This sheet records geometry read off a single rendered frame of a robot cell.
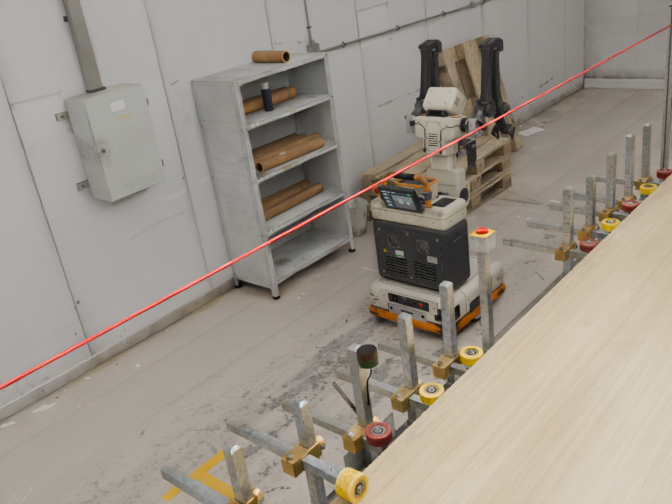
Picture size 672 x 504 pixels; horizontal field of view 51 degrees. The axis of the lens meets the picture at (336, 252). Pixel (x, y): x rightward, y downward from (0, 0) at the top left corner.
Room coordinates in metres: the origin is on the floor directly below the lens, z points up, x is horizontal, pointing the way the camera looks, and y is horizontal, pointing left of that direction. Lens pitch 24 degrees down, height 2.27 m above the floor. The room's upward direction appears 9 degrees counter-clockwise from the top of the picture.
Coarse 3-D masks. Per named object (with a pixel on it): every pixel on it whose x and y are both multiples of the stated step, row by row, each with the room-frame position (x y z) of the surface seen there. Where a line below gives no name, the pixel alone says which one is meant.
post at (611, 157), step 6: (612, 156) 3.22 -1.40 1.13; (612, 162) 3.22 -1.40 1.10; (612, 168) 3.22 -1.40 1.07; (606, 174) 3.24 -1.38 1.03; (612, 174) 3.22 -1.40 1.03; (606, 180) 3.24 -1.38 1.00; (612, 180) 3.22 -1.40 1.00; (606, 186) 3.24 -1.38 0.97; (612, 186) 3.21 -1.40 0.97; (606, 192) 3.24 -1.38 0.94; (612, 192) 3.21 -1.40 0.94; (606, 198) 3.23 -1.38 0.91; (612, 198) 3.21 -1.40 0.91; (606, 204) 3.23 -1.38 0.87; (612, 204) 3.21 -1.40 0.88
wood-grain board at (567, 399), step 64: (640, 256) 2.58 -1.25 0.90; (576, 320) 2.16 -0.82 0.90; (640, 320) 2.10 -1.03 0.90; (512, 384) 1.84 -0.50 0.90; (576, 384) 1.79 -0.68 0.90; (640, 384) 1.75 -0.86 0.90; (448, 448) 1.59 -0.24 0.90; (512, 448) 1.55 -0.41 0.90; (576, 448) 1.51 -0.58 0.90; (640, 448) 1.48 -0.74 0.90
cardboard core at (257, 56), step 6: (252, 54) 5.08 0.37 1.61; (258, 54) 5.03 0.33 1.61; (264, 54) 4.99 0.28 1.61; (270, 54) 4.95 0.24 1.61; (276, 54) 4.91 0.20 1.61; (282, 54) 4.87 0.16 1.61; (288, 54) 4.92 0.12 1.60; (258, 60) 5.04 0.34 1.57; (264, 60) 5.00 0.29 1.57; (270, 60) 4.95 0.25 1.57; (276, 60) 4.91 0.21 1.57; (282, 60) 4.87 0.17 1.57; (288, 60) 4.91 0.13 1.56
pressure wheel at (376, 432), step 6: (372, 426) 1.73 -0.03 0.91; (378, 426) 1.73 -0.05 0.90; (384, 426) 1.72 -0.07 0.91; (366, 432) 1.71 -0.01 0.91; (372, 432) 1.71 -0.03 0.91; (378, 432) 1.70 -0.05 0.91; (384, 432) 1.70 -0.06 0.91; (390, 432) 1.69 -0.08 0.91; (366, 438) 1.70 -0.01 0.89; (372, 438) 1.68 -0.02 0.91; (378, 438) 1.67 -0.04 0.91; (384, 438) 1.67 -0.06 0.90; (390, 438) 1.69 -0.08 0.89; (372, 444) 1.68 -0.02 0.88; (378, 444) 1.67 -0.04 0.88; (384, 444) 1.67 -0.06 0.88
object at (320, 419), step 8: (288, 400) 2.00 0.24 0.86; (288, 408) 1.97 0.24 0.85; (312, 416) 1.89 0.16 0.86; (320, 416) 1.88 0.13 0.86; (328, 416) 1.87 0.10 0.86; (320, 424) 1.87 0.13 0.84; (328, 424) 1.84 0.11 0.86; (336, 424) 1.83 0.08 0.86; (344, 424) 1.82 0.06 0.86; (336, 432) 1.82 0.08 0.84; (344, 432) 1.79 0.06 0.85; (376, 448) 1.70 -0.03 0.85; (384, 448) 1.69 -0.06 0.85
